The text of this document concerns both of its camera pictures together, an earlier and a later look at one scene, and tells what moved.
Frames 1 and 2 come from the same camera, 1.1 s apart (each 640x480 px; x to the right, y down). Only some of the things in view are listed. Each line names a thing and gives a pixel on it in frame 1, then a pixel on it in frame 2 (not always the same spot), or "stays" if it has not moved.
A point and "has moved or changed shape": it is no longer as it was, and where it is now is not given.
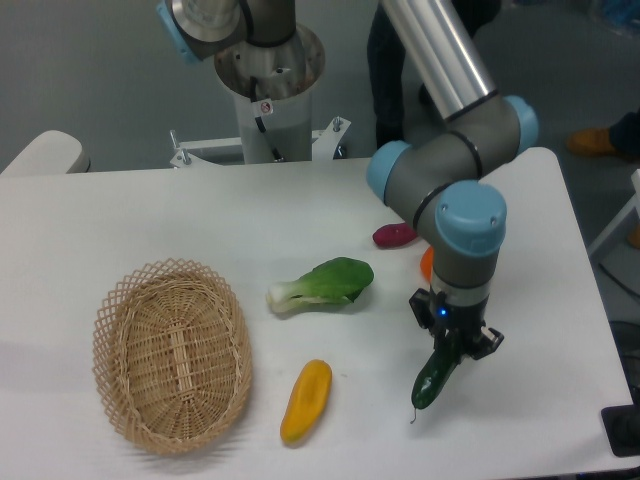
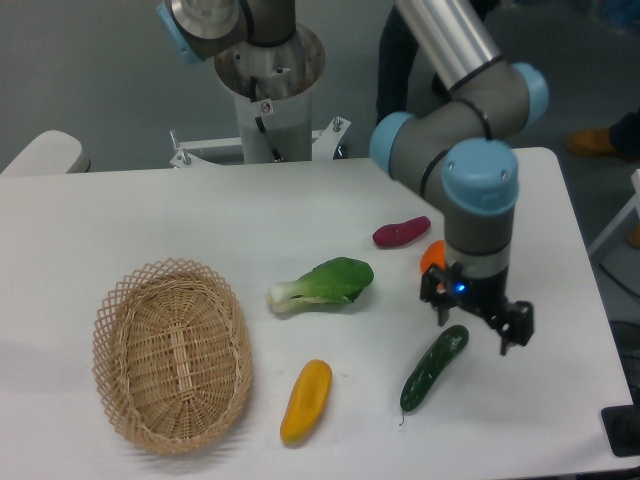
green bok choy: (332, 282) stays
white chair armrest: (51, 152) stays
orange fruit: (426, 262) stays
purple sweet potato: (394, 235) stays
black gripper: (463, 323) -> (484, 297)
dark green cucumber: (436, 372) has moved or changed shape
